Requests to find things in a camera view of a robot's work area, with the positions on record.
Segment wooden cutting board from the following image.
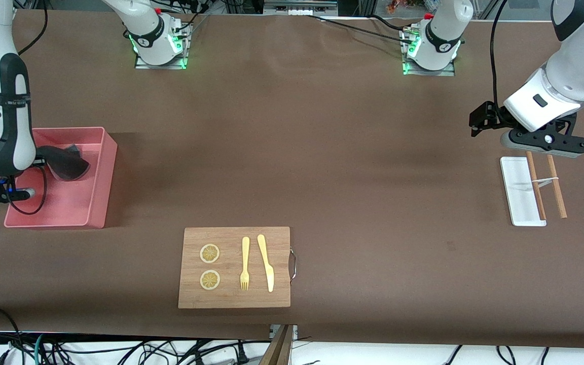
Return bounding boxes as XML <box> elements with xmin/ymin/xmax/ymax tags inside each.
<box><xmin>178</xmin><ymin>227</ymin><xmax>291</xmax><ymax>309</ymax></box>

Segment black base cable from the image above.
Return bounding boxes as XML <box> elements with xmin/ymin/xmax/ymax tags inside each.
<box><xmin>170</xmin><ymin>0</ymin><xmax>211</xmax><ymax>39</ymax></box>

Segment dark grey cloth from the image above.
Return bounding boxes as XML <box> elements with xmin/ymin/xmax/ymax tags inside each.
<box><xmin>36</xmin><ymin>144</ymin><xmax>91</xmax><ymax>181</ymax></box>

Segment yellow plastic fork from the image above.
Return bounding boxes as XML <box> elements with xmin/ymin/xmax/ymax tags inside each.
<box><xmin>240</xmin><ymin>236</ymin><xmax>250</xmax><ymax>291</ymax></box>

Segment short black table cable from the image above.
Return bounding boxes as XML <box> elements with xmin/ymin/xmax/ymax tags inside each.
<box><xmin>371</xmin><ymin>14</ymin><xmax>414</xmax><ymax>32</ymax></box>

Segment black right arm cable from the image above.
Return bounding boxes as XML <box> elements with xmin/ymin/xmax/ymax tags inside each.
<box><xmin>0</xmin><ymin>0</ymin><xmax>49</xmax><ymax>216</ymax></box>

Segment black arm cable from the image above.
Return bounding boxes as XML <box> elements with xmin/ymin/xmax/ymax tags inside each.
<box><xmin>0</xmin><ymin>0</ymin><xmax>49</xmax><ymax>216</ymax></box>
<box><xmin>490</xmin><ymin>0</ymin><xmax>509</xmax><ymax>110</ymax></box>

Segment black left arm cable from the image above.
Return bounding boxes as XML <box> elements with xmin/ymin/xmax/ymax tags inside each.
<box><xmin>490</xmin><ymin>0</ymin><xmax>509</xmax><ymax>110</ymax></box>

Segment pink plastic bin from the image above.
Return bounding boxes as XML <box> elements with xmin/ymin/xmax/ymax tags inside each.
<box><xmin>4</xmin><ymin>127</ymin><xmax>118</xmax><ymax>229</ymax></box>

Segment wooden plank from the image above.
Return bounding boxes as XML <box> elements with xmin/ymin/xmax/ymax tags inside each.
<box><xmin>259</xmin><ymin>324</ymin><xmax>294</xmax><ymax>365</ymax></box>

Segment long black table cable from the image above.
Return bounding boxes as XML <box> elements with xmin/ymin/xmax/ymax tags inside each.
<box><xmin>305</xmin><ymin>14</ymin><xmax>414</xmax><ymax>40</ymax></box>

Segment teal cable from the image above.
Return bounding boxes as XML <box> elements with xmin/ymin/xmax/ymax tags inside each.
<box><xmin>33</xmin><ymin>334</ymin><xmax>49</xmax><ymax>365</ymax></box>

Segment white rectangular tray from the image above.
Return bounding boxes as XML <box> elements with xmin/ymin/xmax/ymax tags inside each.
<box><xmin>500</xmin><ymin>157</ymin><xmax>547</xmax><ymax>227</ymax></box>

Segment black cable tangle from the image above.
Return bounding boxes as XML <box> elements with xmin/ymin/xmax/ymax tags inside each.
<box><xmin>49</xmin><ymin>340</ymin><xmax>237</xmax><ymax>365</ymax></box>

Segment grey equipment box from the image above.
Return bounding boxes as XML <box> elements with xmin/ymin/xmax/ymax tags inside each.
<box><xmin>263</xmin><ymin>0</ymin><xmax>339</xmax><ymax>16</ymax></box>

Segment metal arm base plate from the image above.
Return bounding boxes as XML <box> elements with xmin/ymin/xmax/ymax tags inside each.
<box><xmin>135</xmin><ymin>51</ymin><xmax>187</xmax><ymax>69</ymax></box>
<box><xmin>403</xmin><ymin>58</ymin><xmax>456</xmax><ymax>77</ymax></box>

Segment small metal bracket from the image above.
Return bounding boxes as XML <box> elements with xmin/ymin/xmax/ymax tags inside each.
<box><xmin>269</xmin><ymin>324</ymin><xmax>299</xmax><ymax>339</ymax></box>

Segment yellow plastic knife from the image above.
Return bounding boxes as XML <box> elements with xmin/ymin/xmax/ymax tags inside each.
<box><xmin>257</xmin><ymin>234</ymin><xmax>275</xmax><ymax>293</ymax></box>

